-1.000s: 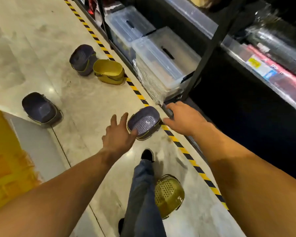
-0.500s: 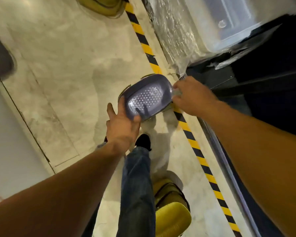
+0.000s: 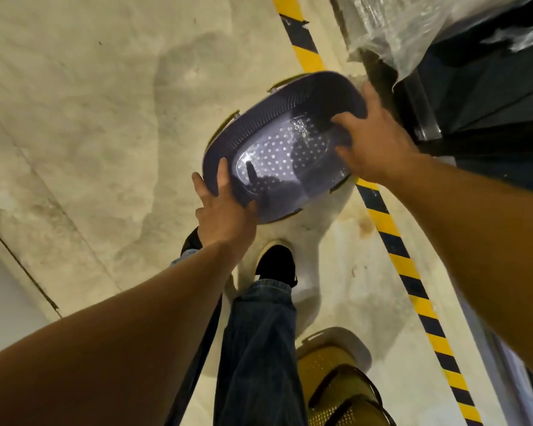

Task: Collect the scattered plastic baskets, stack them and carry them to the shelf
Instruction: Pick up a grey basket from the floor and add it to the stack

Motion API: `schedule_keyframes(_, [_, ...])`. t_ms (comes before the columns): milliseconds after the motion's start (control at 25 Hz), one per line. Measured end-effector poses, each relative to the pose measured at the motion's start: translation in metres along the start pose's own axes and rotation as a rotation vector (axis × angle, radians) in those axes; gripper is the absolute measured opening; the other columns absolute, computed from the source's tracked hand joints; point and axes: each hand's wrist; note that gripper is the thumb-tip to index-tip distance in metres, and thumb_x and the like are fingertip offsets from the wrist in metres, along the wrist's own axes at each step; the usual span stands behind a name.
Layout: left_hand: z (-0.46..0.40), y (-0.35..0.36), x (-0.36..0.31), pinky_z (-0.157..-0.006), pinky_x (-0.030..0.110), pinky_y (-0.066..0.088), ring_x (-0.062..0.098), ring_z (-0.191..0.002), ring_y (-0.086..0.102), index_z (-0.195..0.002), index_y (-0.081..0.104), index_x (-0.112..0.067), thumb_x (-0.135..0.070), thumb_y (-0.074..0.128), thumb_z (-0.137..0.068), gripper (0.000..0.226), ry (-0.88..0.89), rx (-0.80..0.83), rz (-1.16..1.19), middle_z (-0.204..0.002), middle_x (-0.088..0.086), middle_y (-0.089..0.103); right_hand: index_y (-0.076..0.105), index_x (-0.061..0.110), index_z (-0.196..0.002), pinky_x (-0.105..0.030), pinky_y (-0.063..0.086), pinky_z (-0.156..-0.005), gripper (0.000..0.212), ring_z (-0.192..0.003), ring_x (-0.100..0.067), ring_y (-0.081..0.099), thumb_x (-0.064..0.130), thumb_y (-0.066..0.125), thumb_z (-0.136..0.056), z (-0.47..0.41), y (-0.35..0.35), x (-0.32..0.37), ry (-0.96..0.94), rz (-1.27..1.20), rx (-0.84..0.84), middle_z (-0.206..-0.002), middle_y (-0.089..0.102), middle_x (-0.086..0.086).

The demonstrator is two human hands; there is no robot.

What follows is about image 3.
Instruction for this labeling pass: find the black metal shelf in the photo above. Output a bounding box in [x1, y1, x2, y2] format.
[328, 0, 533, 426]

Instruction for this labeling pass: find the black left shoe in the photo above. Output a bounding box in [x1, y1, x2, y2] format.
[179, 227, 204, 258]

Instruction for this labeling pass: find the person's left hand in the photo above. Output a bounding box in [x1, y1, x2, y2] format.
[191, 157, 258, 262]

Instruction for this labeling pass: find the person's right leg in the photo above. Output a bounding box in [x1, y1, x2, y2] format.
[213, 279, 308, 426]

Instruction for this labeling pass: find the black shoe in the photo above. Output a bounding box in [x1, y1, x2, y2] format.
[179, 227, 204, 258]
[253, 243, 298, 289]

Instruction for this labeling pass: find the person's left forearm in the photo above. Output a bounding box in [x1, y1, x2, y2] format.
[0, 241, 249, 426]

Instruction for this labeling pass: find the black right shoe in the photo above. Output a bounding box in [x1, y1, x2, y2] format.
[253, 243, 298, 289]

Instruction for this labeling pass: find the person's right hand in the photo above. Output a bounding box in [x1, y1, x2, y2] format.
[330, 80, 420, 185]

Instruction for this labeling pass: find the grey perforated basket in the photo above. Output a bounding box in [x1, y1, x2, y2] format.
[202, 70, 368, 225]

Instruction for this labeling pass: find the person's leg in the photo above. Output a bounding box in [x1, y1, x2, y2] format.
[164, 248, 223, 426]
[213, 279, 308, 426]

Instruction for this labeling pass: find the person's left leg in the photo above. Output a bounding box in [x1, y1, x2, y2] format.
[164, 248, 223, 426]

